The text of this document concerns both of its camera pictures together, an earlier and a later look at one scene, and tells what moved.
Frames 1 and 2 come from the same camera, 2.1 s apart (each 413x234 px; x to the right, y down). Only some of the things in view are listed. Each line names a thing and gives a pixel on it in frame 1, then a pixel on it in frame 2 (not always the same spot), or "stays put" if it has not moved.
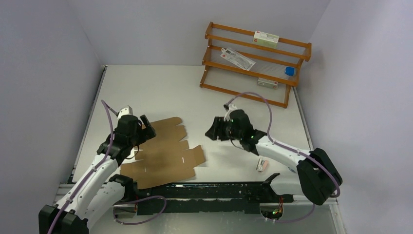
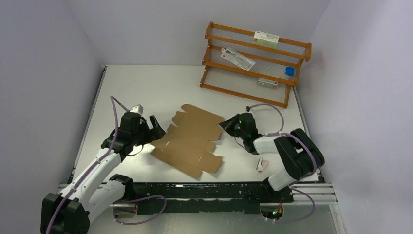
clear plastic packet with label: [237, 58] stays put
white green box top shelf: [265, 39] stays put
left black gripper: [149, 130] stays put
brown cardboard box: [164, 158] → [186, 147]
